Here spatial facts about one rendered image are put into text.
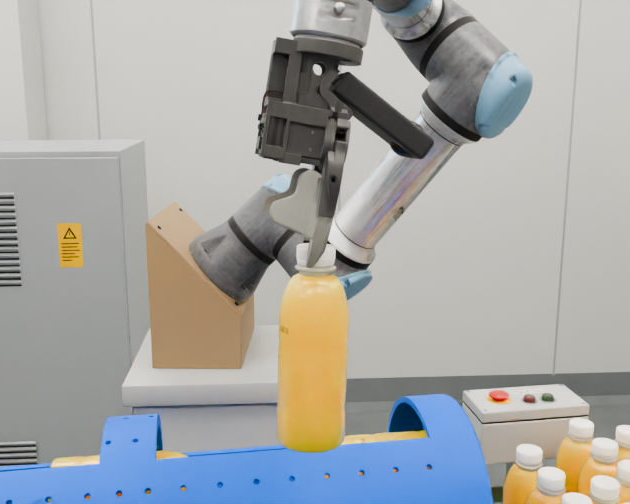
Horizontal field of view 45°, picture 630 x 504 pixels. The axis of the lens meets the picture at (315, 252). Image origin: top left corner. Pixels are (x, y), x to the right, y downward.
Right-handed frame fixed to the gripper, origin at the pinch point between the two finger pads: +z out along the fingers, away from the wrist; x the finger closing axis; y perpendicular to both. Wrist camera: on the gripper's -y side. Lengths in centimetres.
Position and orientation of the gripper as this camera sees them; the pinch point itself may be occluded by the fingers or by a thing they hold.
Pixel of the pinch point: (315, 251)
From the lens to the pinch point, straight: 75.5
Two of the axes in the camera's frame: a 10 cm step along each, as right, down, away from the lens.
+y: -9.8, -1.4, -1.7
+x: 1.5, 1.5, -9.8
